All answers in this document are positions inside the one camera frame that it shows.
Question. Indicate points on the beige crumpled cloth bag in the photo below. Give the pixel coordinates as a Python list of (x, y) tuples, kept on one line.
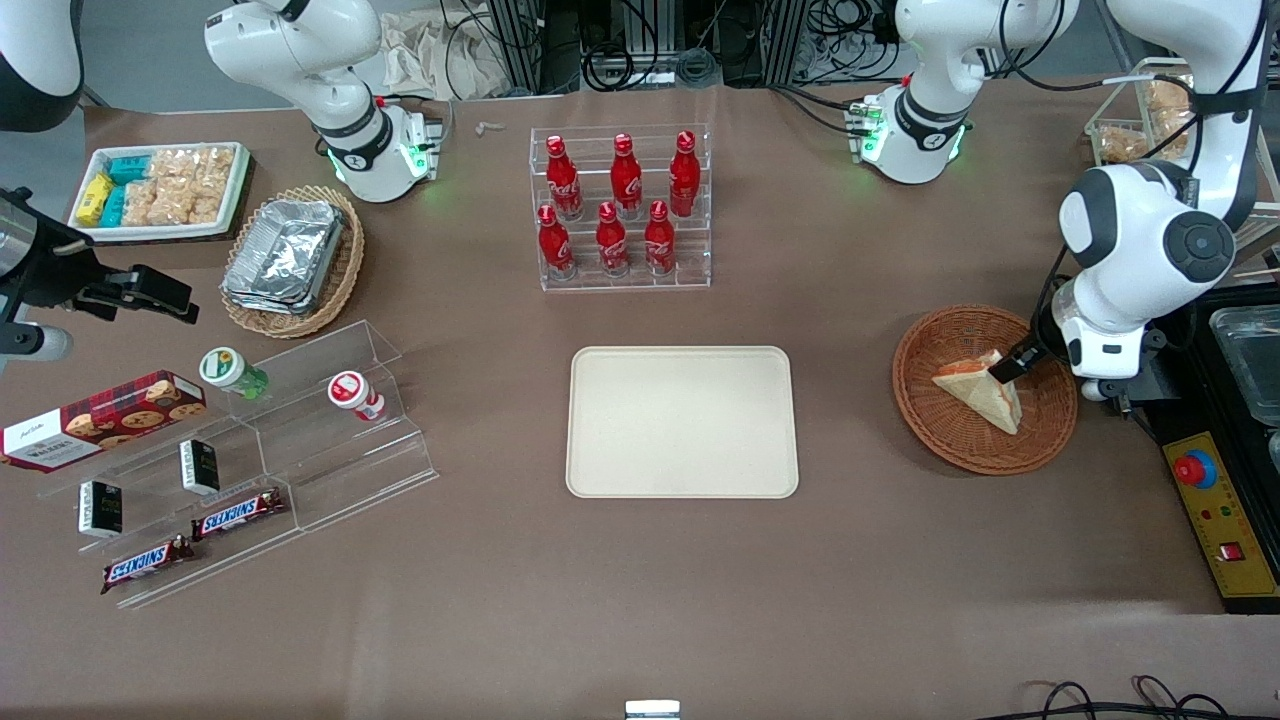
[(440, 55)]

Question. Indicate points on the clear bin of snacks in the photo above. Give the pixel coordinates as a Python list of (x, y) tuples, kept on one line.
[(1100, 128)]

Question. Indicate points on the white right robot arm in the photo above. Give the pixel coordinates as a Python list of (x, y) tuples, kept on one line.
[(300, 50)]

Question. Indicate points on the clear acrylic stepped shelf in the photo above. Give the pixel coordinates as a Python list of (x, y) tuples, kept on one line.
[(330, 460)]

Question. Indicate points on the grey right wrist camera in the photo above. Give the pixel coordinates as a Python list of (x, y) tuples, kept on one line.
[(35, 345)]

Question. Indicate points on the red tartan cookie box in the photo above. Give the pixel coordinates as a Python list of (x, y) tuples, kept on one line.
[(100, 420)]

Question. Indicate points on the yellow snack packet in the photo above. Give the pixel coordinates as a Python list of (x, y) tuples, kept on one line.
[(93, 200)]

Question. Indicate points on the small white silver device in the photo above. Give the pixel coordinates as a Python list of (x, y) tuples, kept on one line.
[(652, 710)]

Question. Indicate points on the round brown wicker basket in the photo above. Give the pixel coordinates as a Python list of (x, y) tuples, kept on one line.
[(960, 445)]

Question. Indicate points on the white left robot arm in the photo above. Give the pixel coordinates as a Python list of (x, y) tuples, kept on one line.
[(1140, 240)]

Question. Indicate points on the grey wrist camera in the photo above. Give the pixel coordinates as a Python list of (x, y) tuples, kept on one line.
[(1105, 388), (35, 345)]

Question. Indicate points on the red lid yogurt cup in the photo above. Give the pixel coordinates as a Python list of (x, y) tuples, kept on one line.
[(350, 392)]

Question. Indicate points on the green lid yogurt cup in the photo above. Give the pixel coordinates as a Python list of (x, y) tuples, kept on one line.
[(225, 368)]

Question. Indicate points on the clear acrylic bottle rack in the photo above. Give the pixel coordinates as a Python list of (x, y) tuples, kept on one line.
[(695, 250)]

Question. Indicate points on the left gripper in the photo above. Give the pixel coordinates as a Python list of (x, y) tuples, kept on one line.
[(1043, 341)]

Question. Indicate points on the triangular sandwich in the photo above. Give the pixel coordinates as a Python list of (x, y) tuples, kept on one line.
[(975, 392)]

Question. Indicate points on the white rectangular snack tray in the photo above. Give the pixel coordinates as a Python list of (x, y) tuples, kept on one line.
[(160, 232)]

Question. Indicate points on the oval light wicker basket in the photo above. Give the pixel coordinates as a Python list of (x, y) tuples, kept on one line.
[(345, 270)]

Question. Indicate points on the bag of rice crackers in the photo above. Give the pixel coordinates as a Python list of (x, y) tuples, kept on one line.
[(180, 190)]

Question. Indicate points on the red emergency stop button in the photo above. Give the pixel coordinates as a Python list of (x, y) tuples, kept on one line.
[(1195, 470)]

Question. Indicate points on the small black chocolate box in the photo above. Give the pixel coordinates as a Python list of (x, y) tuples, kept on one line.
[(200, 466), (100, 508)]

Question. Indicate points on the Snickers chocolate bar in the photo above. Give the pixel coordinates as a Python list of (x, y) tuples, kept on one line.
[(238, 514), (145, 565)]

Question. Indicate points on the bagged bread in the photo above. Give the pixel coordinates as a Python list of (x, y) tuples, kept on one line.
[(1122, 145), (1168, 100)]

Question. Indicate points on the teal snack packet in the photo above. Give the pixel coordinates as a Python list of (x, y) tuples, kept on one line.
[(130, 168), (113, 207)]

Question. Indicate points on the cream plastic tray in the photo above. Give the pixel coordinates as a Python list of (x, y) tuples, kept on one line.
[(680, 425)]

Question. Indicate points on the small white scrap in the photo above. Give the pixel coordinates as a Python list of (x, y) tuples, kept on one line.
[(490, 127)]

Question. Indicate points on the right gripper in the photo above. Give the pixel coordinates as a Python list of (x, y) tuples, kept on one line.
[(48, 270)]

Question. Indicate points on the clear plastic container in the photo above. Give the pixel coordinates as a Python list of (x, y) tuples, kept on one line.
[(1250, 360)]

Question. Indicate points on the red cola bottle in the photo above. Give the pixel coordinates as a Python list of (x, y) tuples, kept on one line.
[(684, 178), (563, 180), (660, 242), (612, 243), (626, 178), (555, 245)]

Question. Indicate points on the black yellow control box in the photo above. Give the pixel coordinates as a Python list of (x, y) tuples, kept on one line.
[(1230, 500)]

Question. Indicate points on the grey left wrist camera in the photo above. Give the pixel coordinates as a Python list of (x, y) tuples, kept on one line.
[(1105, 388)]

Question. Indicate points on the aluminium frame rack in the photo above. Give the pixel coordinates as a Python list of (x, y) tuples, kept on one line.
[(530, 40)]

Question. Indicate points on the stacked aluminium foil trays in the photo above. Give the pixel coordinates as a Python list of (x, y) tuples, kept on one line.
[(285, 255)]

